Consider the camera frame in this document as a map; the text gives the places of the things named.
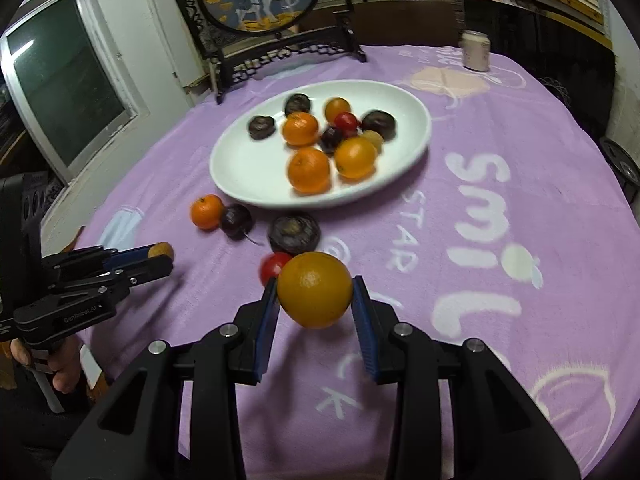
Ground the purple printed blanket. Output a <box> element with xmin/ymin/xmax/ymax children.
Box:
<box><xmin>75</xmin><ymin>44</ymin><xmax>633</xmax><ymax>480</ymax></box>

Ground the brown wooden chair back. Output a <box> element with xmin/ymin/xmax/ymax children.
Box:
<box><xmin>320</xmin><ymin>0</ymin><xmax>466</xmax><ymax>48</ymax></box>

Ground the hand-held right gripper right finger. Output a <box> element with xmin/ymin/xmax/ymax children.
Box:
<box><xmin>351</xmin><ymin>276</ymin><xmax>581</xmax><ymax>480</ymax></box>

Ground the dark cherry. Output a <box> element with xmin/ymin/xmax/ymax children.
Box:
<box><xmin>220</xmin><ymin>203</ymin><xmax>254</xmax><ymax>241</ymax></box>
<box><xmin>319</xmin><ymin>126</ymin><xmax>345</xmax><ymax>156</ymax></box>

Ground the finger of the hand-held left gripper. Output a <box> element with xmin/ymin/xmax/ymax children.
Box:
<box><xmin>50</xmin><ymin>256</ymin><xmax>173</xmax><ymax>301</ymax></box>
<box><xmin>42</xmin><ymin>244</ymin><xmax>157</xmax><ymax>273</ymax></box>

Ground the white oval plate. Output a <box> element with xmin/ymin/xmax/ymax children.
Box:
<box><xmin>208</xmin><ymin>79</ymin><xmax>432</xmax><ymax>210</ymax></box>

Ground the pale drink can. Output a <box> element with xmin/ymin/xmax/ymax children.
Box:
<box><xmin>461</xmin><ymin>30</ymin><xmax>491</xmax><ymax>72</ymax></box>

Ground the water chestnut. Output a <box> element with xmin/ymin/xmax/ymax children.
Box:
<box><xmin>284</xmin><ymin>93</ymin><xmax>313</xmax><ymax>117</ymax></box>
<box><xmin>248</xmin><ymin>115</ymin><xmax>277</xmax><ymax>140</ymax></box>
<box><xmin>268</xmin><ymin>213</ymin><xmax>322</xmax><ymax>256</ymax></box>
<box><xmin>361</xmin><ymin>109</ymin><xmax>398</xmax><ymax>142</ymax></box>

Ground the window with white frame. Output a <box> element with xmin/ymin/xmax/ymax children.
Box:
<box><xmin>0</xmin><ymin>0</ymin><xmax>151</xmax><ymax>186</ymax></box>

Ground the yellow orange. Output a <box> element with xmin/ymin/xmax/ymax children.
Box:
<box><xmin>334</xmin><ymin>136</ymin><xmax>378</xmax><ymax>181</ymax></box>
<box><xmin>276</xmin><ymin>251</ymin><xmax>354</xmax><ymax>330</ymax></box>
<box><xmin>324</xmin><ymin>97</ymin><xmax>352</xmax><ymax>123</ymax></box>

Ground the white board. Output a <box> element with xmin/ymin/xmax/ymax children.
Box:
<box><xmin>145</xmin><ymin>0</ymin><xmax>201</xmax><ymax>96</ymax></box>

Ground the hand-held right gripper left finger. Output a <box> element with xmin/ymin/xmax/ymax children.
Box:
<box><xmin>52</xmin><ymin>277</ymin><xmax>280</xmax><ymax>480</ymax></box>

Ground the small tangerine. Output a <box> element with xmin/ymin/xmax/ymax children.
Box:
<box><xmin>190</xmin><ymin>194</ymin><xmax>226</xmax><ymax>231</ymax></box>

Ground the person's left hand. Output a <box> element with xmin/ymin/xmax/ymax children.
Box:
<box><xmin>10</xmin><ymin>335</ymin><xmax>83</xmax><ymax>396</ymax></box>

